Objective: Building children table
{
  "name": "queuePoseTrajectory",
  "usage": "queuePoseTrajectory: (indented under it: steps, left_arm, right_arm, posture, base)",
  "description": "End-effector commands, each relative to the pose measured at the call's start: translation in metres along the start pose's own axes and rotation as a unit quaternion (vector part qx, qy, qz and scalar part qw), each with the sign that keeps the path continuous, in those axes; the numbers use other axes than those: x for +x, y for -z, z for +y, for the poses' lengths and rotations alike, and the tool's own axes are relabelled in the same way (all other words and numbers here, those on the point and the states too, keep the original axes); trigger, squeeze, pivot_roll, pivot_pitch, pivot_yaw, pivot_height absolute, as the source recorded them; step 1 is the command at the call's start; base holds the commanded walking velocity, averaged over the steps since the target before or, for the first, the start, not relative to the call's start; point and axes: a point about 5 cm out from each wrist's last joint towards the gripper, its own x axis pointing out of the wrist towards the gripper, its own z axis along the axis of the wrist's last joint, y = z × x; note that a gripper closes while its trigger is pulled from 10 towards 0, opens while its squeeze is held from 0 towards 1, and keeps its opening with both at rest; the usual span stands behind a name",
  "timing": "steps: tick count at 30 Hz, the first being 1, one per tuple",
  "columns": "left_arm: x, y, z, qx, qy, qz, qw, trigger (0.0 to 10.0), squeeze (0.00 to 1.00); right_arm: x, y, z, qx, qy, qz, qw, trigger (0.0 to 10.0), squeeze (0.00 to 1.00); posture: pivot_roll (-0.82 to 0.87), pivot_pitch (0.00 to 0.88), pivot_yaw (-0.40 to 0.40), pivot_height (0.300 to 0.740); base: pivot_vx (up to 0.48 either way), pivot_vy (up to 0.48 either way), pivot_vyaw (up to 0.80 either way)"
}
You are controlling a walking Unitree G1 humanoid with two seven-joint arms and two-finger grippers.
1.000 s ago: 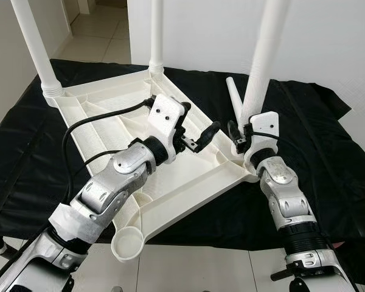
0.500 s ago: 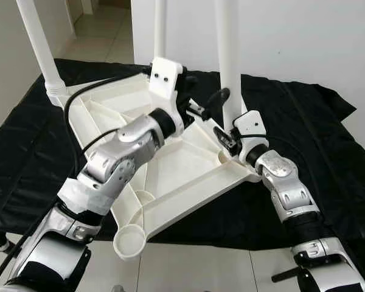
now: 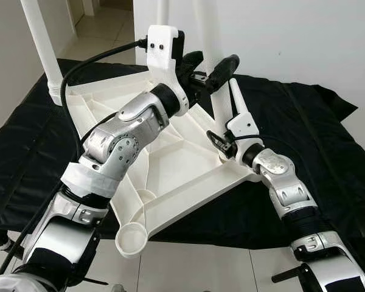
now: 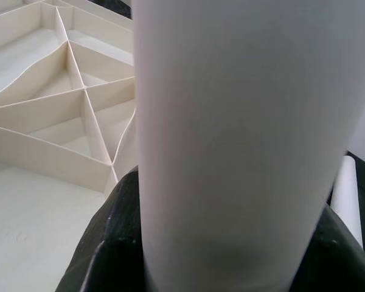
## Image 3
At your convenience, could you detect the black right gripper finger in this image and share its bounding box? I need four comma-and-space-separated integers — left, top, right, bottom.
206, 130, 231, 158

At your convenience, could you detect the white plastic table top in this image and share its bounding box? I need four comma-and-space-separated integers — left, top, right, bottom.
64, 70, 262, 259

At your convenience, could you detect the black cloth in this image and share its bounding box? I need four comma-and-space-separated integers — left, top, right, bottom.
0, 58, 365, 287

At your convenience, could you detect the black metal stand leg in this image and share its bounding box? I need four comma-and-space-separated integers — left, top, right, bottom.
0, 234, 25, 268
272, 268, 302, 284

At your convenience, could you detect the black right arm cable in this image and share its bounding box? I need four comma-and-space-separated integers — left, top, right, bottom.
222, 132, 274, 156

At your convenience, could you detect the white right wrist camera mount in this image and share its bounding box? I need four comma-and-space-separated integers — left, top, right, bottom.
226, 113, 262, 162

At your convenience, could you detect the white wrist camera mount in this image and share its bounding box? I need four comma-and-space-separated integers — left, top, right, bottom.
147, 26, 190, 116
226, 113, 262, 162

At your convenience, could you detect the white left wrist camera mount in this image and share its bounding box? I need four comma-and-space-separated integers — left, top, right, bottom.
147, 26, 190, 116

